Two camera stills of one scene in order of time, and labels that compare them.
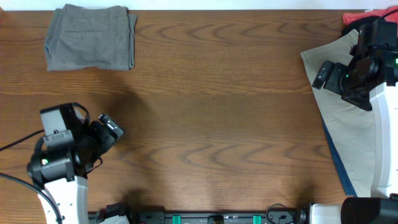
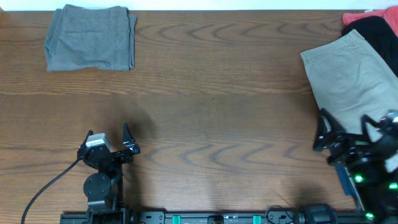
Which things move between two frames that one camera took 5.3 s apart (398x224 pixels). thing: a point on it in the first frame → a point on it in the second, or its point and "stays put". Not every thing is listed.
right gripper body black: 334,84 → 354,149
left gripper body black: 98,138 → 119,159
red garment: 349,17 stays put
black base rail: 135,217 stays put
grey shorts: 79,37 stays put
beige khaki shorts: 349,126 stays put
